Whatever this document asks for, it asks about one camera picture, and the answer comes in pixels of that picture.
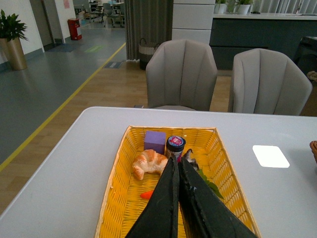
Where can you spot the brown wicker basket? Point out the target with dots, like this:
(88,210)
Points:
(313,146)

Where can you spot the grey upholstered chair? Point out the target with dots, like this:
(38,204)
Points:
(267,82)
(181,75)

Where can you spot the dark jar pink lid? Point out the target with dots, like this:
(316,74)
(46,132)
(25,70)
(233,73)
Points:
(175,146)

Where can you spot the dark grey counter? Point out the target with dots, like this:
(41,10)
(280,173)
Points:
(232,34)

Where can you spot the white pillar cabinet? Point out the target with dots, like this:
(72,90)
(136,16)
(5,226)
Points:
(192,19)

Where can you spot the white potted plant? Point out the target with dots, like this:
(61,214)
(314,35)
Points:
(242,6)

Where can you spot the grey toy animal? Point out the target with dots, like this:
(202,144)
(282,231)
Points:
(193,162)

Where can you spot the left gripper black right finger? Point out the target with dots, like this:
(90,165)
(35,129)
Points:
(204,214)

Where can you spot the right grey upholstered chair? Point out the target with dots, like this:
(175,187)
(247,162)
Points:
(267,82)

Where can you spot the woven laundry basket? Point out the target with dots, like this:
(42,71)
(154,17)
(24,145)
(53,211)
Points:
(146,51)

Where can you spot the red box on floor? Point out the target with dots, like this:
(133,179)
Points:
(74,28)

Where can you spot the orange carrot toy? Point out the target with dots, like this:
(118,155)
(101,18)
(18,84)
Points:
(146,195)

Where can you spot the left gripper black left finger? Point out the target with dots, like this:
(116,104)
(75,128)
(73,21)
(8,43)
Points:
(159,219)

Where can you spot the yellow woven basket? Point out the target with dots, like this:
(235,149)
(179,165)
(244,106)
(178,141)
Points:
(122,204)

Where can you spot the green leaf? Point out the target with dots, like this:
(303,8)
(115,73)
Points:
(211,185)

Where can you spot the croissant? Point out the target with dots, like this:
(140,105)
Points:
(149,161)

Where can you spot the purple block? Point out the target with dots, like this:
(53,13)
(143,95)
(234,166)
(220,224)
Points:
(155,140)

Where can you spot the left grey upholstered chair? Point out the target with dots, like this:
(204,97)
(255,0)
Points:
(181,75)

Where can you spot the potted plant gold pot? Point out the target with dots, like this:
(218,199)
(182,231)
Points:
(11,31)

